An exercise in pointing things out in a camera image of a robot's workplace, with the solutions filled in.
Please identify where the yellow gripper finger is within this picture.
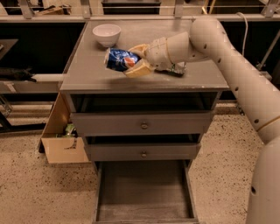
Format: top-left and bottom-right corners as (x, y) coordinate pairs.
(123, 59), (155, 78)
(129, 44), (148, 58)

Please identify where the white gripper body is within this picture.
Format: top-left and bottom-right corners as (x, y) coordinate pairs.
(145, 38), (172, 71)

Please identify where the blue pepsi can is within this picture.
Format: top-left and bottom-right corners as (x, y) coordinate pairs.
(104, 48), (141, 72)

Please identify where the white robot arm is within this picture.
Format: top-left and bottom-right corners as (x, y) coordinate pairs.
(125, 16), (280, 224)

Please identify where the crushed green white can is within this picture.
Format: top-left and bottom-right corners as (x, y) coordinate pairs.
(165, 62), (186, 76)

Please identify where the grey drawer cabinet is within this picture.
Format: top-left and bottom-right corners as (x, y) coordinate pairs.
(59, 18), (229, 165)

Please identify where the grey top drawer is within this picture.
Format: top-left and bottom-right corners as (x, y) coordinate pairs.
(71, 112), (213, 137)

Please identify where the grey middle drawer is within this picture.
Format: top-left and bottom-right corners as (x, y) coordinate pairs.
(85, 143), (201, 161)

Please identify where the grey open bottom drawer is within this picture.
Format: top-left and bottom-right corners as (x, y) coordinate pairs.
(92, 160), (200, 224)

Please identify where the white ceramic bowl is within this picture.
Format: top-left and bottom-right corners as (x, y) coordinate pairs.
(93, 24), (121, 47)

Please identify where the green item in box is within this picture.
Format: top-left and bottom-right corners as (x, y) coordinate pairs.
(56, 123), (77, 137)

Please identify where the cardboard box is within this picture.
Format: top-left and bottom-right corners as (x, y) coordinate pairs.
(40, 94), (89, 164)

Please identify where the black object on shelf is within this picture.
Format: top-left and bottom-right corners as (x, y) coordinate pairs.
(0, 67), (36, 82)

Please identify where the white cable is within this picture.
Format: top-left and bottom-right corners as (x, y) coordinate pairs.
(235, 11), (249, 56)

